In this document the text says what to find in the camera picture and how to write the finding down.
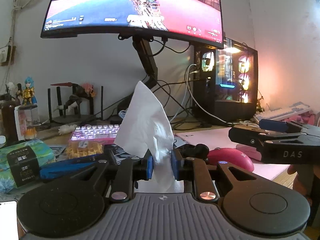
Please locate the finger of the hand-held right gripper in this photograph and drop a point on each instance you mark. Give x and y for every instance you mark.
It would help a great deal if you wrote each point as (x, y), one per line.
(272, 125)
(246, 136)

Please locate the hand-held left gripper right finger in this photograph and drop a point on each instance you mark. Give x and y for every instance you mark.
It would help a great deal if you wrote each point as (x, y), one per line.
(174, 166)

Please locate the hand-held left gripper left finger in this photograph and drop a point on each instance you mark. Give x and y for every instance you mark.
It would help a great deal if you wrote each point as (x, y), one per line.
(150, 167)

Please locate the white paper tissue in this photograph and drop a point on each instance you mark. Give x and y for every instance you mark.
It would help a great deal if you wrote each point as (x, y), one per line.
(147, 120)

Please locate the person's right hand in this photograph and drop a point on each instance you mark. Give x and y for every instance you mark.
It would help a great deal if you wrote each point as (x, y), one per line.
(302, 180)

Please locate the white and blue keyboard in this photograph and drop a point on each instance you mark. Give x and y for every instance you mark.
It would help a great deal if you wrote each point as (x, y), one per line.
(282, 112)

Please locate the light pink computer mouse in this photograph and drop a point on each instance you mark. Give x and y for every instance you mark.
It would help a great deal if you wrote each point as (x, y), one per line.
(250, 156)

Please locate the small dark figurine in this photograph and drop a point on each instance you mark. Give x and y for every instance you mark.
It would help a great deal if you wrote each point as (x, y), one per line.
(260, 103)

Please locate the hot pink computer mouse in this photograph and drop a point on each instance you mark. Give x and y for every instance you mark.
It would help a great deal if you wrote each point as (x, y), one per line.
(232, 158)

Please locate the black round object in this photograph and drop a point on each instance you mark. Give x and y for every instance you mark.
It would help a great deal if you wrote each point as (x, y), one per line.
(197, 151)

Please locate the black glass computer case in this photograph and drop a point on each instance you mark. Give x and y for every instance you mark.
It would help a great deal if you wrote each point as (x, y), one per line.
(225, 110)

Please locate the pink mouse pad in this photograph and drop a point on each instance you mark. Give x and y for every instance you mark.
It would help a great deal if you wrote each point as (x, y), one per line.
(207, 136)

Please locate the pink backlit keyboard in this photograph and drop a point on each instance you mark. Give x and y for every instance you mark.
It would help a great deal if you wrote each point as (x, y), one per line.
(95, 131)

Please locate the yellow bumpy toy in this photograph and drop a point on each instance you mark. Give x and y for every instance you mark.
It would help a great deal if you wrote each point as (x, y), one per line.
(83, 150)

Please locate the black router with antennas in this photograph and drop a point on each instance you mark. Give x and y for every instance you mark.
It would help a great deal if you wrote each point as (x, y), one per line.
(75, 118)

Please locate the white bumpy toy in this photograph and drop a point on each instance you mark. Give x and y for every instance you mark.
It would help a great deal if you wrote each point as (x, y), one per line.
(67, 129)

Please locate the black printed desk mat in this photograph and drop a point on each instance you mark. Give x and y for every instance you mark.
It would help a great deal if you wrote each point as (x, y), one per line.
(57, 151)

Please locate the pink-haired figurine with sword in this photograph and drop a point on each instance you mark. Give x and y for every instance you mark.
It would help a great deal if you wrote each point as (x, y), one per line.
(75, 97)

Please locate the green tissue pack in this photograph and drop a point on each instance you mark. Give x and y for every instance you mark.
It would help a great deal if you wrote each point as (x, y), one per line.
(22, 165)

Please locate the clear figurine box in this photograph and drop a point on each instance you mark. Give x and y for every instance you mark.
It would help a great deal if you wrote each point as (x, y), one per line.
(26, 123)

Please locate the blue-haired gold figurine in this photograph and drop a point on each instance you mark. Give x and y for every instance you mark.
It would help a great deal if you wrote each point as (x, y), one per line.
(28, 92)

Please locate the brown bottle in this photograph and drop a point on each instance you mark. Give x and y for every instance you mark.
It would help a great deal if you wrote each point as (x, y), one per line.
(8, 120)

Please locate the white smartphone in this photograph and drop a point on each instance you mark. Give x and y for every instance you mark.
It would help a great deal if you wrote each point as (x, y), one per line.
(7, 220)

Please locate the white artificial flower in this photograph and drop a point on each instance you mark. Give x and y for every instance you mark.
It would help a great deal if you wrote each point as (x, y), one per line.
(10, 86)

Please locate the curved computer monitor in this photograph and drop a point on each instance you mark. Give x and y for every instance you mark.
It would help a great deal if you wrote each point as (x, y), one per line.
(100, 5)

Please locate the white wall socket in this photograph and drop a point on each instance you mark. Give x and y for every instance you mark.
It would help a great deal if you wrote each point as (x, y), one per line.
(6, 56)

